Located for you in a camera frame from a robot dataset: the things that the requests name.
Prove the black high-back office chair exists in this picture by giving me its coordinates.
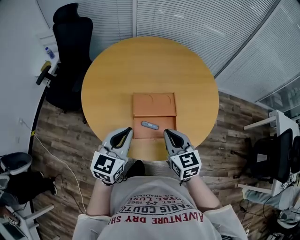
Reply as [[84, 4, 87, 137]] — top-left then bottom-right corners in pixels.
[[36, 2, 94, 114]]

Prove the small grey-blue device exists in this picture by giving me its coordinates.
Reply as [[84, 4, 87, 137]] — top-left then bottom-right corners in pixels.
[[141, 120, 160, 130]]

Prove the person's right forearm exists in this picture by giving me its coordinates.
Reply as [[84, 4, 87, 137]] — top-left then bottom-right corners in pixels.
[[186, 174, 222, 210]]

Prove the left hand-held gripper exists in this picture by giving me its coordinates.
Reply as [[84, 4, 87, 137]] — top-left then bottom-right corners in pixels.
[[90, 127, 134, 186]]

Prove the white desk frame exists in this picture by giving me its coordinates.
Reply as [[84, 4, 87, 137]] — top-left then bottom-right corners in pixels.
[[0, 203, 54, 240]]

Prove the person's left forearm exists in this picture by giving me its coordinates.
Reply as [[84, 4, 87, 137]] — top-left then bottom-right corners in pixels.
[[86, 180, 117, 216]]

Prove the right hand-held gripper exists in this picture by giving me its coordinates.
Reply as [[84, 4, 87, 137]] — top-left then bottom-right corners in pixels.
[[163, 129, 202, 180]]

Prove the white printed t-shirt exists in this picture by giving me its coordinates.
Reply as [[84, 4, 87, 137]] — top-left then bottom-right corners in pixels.
[[74, 175, 249, 240]]

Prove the black mesh office chair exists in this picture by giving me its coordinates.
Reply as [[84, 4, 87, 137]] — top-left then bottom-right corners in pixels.
[[290, 140, 300, 174], [231, 128, 293, 183]]

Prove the white floor cable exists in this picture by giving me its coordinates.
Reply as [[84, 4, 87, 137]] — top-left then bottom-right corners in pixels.
[[20, 118, 87, 213]]

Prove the white side table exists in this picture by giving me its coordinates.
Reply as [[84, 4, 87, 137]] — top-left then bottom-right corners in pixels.
[[35, 25, 60, 89]]

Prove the white desk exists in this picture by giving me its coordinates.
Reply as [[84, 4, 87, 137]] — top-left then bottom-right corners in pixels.
[[238, 110, 300, 197]]

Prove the orange box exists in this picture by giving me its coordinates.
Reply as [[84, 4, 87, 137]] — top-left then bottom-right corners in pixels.
[[132, 92, 178, 139]]

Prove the grey office chair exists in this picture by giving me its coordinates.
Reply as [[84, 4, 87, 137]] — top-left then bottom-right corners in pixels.
[[0, 152, 33, 188]]

